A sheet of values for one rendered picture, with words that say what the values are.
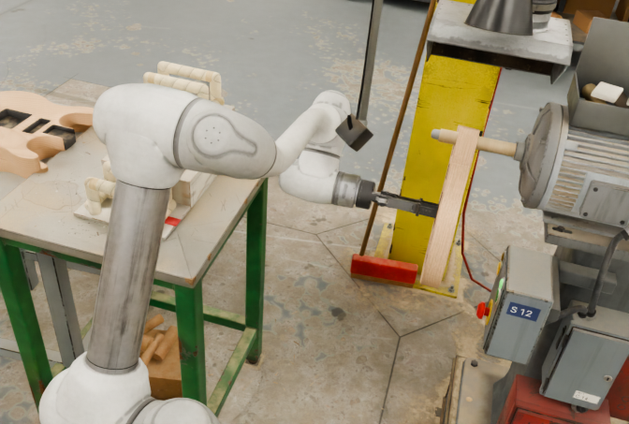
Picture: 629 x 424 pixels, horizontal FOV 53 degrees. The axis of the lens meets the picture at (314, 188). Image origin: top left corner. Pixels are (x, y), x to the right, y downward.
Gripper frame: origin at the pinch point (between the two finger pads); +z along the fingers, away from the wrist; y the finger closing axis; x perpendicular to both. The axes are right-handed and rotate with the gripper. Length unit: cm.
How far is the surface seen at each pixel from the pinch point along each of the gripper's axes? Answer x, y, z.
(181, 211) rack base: -16, 2, -66
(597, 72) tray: 39.5, 8.7, 27.6
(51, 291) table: -52, -10, -107
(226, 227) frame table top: -17, 2, -53
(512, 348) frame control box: -23.6, 20.8, 22.3
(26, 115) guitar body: -1, -16, -130
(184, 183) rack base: -8, 3, -66
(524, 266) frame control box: -5.4, 20.8, 20.6
